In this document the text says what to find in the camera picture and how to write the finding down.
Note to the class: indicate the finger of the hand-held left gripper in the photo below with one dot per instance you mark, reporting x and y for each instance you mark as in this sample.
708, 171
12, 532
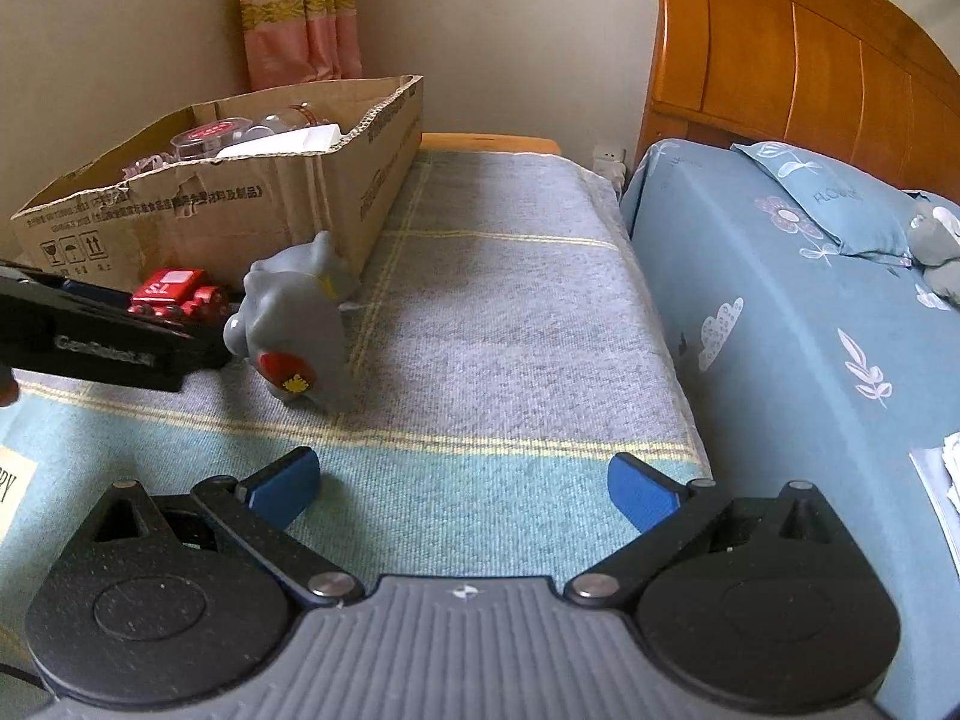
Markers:
97, 289

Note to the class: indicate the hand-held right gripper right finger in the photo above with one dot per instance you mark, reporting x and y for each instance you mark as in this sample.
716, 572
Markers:
637, 491

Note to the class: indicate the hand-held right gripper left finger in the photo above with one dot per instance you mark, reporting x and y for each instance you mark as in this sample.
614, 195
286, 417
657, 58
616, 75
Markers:
289, 487

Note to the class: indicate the red toy truck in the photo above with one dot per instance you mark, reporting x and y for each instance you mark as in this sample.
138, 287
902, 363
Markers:
169, 289

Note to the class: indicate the cardboard box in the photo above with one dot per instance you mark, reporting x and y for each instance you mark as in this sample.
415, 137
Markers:
262, 202

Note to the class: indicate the clear plastic jar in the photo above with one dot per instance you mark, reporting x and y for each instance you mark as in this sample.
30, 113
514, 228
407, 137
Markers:
281, 121

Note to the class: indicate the cream blanket label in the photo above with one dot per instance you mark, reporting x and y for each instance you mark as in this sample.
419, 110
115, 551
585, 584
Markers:
15, 487

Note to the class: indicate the grey elephant toy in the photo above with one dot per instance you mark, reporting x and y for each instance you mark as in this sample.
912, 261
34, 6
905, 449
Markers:
292, 315

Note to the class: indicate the blue floral bedsheet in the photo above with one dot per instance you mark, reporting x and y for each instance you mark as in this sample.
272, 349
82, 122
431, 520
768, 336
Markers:
787, 390

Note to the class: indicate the clear round container red lid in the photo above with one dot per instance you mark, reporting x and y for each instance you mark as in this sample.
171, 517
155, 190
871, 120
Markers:
217, 131

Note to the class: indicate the grey checked blanket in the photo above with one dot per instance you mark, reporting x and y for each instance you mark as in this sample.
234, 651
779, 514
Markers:
487, 315

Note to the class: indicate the white plastic box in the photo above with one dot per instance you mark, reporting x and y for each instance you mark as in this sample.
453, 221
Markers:
300, 141

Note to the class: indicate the white paper sheet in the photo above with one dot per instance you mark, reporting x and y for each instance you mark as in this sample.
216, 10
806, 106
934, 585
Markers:
941, 480

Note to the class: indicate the pink curtain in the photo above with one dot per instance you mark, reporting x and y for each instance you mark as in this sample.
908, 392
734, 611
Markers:
300, 15

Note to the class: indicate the blue floral pillow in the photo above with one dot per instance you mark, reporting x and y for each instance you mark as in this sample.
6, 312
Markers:
832, 195

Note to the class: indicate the grey plush toy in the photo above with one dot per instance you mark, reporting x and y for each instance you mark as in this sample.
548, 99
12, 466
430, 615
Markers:
937, 247

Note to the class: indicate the wooden headboard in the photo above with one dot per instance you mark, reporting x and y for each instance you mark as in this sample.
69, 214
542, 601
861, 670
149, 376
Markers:
787, 52

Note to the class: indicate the white wall socket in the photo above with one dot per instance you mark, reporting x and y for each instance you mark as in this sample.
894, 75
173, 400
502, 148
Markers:
609, 163

